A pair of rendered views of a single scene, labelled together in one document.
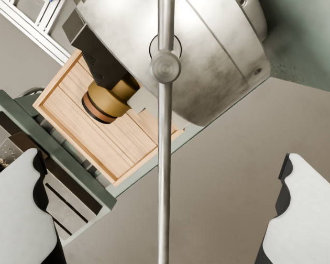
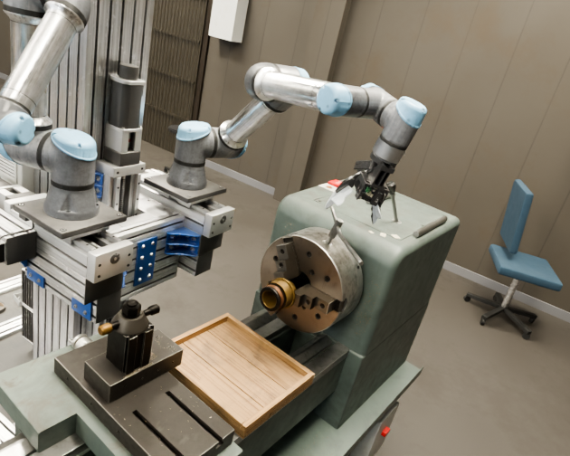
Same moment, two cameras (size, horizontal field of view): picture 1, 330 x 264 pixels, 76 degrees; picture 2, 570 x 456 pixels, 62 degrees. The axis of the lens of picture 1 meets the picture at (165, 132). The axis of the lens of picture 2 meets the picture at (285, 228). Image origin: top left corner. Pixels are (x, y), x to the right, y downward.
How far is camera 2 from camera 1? 1.35 m
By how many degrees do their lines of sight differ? 87
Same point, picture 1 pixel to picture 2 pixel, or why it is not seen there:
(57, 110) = not seen: hidden behind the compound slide
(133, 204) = not seen: outside the picture
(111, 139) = (237, 385)
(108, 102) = (285, 284)
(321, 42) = (373, 251)
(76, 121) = (196, 369)
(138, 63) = (319, 242)
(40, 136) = not seen: hidden behind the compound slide
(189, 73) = (337, 251)
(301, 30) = (365, 251)
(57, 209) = (174, 423)
